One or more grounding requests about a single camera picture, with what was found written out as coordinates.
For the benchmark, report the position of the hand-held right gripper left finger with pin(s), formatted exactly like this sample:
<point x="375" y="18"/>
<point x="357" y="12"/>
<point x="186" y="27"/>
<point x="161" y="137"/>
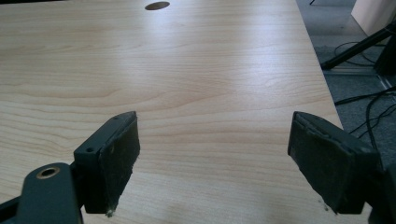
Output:
<point x="107" y="161"/>

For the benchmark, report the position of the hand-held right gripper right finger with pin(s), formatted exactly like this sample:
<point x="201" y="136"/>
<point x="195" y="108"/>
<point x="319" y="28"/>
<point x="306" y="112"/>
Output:
<point x="330" y="161"/>

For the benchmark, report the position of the black stand leg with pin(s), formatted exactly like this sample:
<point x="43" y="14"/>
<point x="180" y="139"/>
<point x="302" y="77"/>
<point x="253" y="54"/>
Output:
<point x="355" y="49"/>

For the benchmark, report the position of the black stand base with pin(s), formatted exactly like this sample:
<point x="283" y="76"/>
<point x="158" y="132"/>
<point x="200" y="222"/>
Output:
<point x="387" y="57"/>

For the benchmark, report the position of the white cabinet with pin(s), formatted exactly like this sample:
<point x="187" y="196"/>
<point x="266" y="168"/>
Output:
<point x="375" y="14"/>

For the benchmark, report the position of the metal floor rail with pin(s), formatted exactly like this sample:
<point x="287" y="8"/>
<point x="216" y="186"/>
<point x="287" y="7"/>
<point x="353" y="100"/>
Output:
<point x="358" y="73"/>

